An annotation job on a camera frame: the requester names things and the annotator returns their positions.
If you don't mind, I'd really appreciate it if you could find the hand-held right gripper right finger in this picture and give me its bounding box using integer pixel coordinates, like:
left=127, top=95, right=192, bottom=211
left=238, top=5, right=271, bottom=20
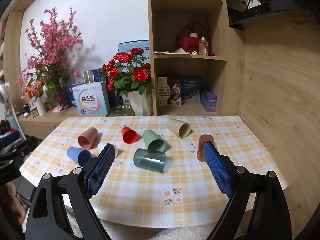
left=202, top=141, right=292, bottom=240

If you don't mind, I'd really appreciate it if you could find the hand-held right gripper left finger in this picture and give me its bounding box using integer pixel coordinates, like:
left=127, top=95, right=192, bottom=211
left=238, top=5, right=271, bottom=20
left=25, top=143, right=118, bottom=240

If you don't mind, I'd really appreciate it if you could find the white plastic cup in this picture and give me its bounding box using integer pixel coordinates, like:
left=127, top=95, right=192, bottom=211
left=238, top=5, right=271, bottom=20
left=97, top=142, right=118, bottom=157

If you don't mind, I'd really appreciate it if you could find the blue plastic cup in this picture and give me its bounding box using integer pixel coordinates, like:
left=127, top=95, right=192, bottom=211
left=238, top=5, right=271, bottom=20
left=67, top=147, right=92, bottom=167

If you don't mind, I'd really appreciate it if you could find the clear brown plastic cup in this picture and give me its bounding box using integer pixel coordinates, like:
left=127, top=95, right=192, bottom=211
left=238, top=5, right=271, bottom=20
left=197, top=134, right=215, bottom=162

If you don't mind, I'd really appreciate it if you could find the pink plastic cup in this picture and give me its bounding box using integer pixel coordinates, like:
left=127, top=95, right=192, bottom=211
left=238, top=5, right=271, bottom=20
left=77, top=127, right=98, bottom=150

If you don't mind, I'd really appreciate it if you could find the red plastic cup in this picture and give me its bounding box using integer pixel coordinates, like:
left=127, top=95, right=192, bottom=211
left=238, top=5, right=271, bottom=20
left=121, top=127, right=138, bottom=145

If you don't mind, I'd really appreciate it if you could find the clear teal plastic cup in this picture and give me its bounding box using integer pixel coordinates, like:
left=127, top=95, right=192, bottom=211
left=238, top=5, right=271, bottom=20
left=133, top=148, right=166, bottom=173

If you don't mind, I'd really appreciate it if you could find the beige plastic cup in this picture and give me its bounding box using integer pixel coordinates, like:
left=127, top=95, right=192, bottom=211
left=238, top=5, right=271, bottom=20
left=166, top=118, right=190, bottom=138

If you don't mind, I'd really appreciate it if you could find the green plastic cup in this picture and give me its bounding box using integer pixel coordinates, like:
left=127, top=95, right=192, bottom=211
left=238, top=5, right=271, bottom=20
left=142, top=129, right=166, bottom=152

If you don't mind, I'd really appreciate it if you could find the yellow checkered floral tablecloth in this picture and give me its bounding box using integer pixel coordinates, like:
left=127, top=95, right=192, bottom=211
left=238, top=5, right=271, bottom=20
left=19, top=115, right=290, bottom=227

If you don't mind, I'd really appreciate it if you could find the silver blister pack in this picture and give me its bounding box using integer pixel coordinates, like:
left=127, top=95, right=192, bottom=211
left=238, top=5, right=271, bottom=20
left=109, top=105, right=133, bottom=117

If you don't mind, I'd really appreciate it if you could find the white and blue carton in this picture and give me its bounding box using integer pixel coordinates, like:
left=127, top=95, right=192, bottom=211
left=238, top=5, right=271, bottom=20
left=72, top=81, right=110, bottom=117

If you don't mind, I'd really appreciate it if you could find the purple box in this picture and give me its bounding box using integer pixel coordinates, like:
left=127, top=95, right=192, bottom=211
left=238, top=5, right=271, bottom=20
left=200, top=89, right=218, bottom=112

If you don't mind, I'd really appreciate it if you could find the low wooden cabinet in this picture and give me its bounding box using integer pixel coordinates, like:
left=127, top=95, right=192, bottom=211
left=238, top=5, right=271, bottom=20
left=18, top=106, right=83, bottom=140

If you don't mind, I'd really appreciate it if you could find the white angular vase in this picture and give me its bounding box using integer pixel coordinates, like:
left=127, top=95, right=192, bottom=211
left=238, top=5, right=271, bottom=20
left=128, top=90, right=153, bottom=117

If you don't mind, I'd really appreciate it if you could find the blue starry box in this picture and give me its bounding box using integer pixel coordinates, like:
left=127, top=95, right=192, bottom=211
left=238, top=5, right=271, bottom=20
left=181, top=76, right=202, bottom=103

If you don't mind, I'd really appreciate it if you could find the dark snack box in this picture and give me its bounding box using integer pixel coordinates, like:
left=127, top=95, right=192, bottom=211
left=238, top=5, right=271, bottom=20
left=157, top=74, right=182, bottom=107

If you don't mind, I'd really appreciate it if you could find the dark blue box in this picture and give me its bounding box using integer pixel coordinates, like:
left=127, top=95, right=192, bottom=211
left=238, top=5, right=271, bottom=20
left=91, top=69, right=108, bottom=83

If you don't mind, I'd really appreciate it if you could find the red artificial rose bouquet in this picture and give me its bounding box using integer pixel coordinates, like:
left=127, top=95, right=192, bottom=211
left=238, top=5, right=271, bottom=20
left=100, top=47, right=155, bottom=97

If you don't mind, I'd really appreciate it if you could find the wooden shelf unit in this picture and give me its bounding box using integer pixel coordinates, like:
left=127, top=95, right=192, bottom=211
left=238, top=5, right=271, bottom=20
left=147, top=0, right=247, bottom=117

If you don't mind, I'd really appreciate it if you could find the light blue flat box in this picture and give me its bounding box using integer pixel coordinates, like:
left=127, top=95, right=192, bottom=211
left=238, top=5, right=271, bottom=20
left=118, top=39, right=150, bottom=63

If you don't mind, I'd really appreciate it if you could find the clear perfume bottle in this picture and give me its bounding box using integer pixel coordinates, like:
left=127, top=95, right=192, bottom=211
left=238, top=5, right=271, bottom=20
left=199, top=35, right=209, bottom=55

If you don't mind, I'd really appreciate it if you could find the stack of papers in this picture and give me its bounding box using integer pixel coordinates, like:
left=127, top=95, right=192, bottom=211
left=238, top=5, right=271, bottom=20
left=153, top=48, right=191, bottom=55

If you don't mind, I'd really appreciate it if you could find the red gift basket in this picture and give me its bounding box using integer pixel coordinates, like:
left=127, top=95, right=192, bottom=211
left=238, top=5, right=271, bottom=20
left=177, top=23, right=212, bottom=56

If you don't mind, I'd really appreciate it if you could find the pink artificial blossom bouquet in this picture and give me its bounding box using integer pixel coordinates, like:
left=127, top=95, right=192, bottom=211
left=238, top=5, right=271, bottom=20
left=15, top=7, right=84, bottom=105

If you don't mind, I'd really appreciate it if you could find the black metal shelf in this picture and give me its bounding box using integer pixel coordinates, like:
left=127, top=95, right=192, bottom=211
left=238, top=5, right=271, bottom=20
left=229, top=0, right=312, bottom=32

